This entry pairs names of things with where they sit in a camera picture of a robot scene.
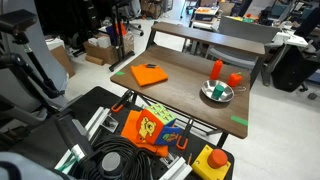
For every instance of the green cylinder toy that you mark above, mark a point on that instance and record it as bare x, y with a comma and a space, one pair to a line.
218, 92

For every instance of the round metal plate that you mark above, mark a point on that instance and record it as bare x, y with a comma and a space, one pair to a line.
209, 90

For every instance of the folded orange cloth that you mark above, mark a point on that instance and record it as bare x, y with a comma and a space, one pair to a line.
148, 76

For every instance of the brown wooden table with shelf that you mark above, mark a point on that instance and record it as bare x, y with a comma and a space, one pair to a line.
186, 80

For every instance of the colourful plush cube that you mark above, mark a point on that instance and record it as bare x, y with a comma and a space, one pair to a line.
154, 125

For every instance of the green tape strip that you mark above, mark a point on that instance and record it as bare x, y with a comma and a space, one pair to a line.
239, 120
120, 73

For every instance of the crumpled orange cloth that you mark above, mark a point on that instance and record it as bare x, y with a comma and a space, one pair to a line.
130, 128

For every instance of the orange squeeze bottle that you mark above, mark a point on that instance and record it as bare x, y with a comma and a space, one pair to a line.
216, 70

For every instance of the black floor stand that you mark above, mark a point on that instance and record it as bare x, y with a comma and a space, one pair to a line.
119, 40

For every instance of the large cardboard box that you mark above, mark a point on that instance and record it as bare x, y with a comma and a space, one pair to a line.
106, 53

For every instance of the box with orange lid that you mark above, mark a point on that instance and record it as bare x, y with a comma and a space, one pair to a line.
206, 13

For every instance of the yellow box with red button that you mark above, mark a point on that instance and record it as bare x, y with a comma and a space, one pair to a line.
208, 168

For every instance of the black bar with white label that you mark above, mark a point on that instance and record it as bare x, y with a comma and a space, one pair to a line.
71, 133

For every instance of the tan cardboard panel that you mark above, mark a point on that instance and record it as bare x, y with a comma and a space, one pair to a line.
63, 60

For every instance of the grey chair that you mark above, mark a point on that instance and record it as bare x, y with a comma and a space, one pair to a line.
246, 31

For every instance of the black cabinet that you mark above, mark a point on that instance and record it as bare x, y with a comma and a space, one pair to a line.
293, 70

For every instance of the aluminium extrusion rail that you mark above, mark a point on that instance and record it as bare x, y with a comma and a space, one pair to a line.
176, 168
96, 120

